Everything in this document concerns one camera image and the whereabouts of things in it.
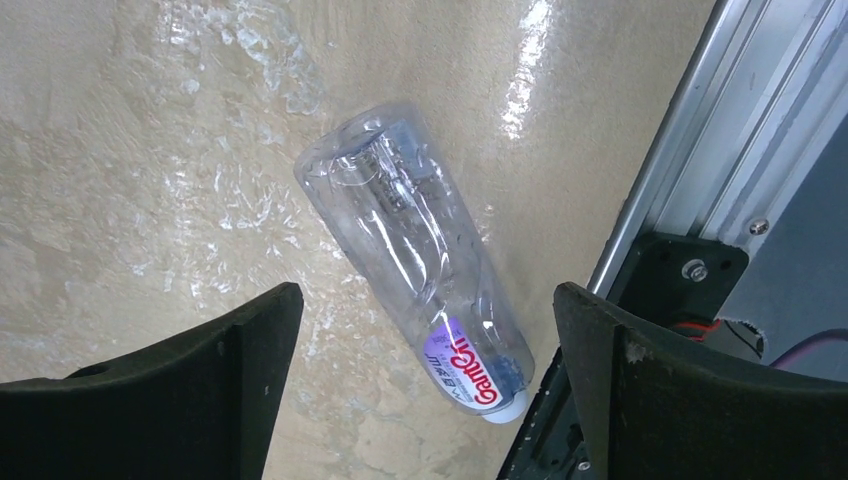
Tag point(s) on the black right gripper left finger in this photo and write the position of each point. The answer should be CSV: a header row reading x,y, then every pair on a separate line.
x,y
199,405

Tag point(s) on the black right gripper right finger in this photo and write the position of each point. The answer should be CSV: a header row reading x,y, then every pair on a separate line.
x,y
655,405

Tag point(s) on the clear bottle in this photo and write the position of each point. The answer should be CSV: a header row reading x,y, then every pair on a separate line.
x,y
384,192

